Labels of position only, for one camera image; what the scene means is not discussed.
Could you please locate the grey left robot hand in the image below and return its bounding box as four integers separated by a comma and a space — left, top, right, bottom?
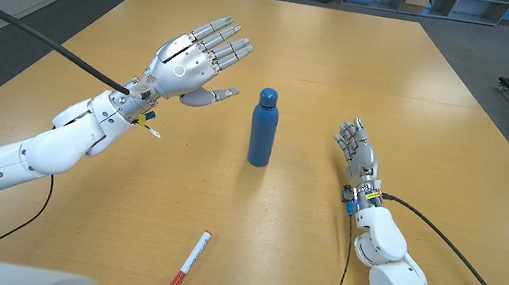
138, 4, 260, 116

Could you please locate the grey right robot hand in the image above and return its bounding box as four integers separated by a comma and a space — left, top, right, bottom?
327, 113, 391, 191

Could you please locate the blue bottle cap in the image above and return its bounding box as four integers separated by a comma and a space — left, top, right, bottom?
258, 86, 281, 111

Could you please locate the blue metal water bottle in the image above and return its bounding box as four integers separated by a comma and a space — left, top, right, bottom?
245, 103, 281, 170

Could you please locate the white marker with red cap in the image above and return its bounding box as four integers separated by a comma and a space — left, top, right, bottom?
169, 225, 214, 285

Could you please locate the small cardboard box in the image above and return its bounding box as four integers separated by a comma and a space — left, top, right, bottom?
401, 0, 431, 17

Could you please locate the grey metal shelf unit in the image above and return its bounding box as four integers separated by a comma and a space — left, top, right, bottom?
340, 0, 509, 30

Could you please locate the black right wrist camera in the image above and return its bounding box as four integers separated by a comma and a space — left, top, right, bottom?
339, 183, 359, 206

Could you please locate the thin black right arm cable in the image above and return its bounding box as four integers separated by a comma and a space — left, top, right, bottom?
337, 214, 360, 285

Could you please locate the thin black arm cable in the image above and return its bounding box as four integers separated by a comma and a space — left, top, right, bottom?
0, 167, 56, 269
337, 214, 360, 285

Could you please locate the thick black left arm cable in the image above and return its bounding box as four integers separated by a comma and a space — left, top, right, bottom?
0, 0, 143, 97

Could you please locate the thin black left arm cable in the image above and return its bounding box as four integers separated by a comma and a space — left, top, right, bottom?
0, 167, 56, 269

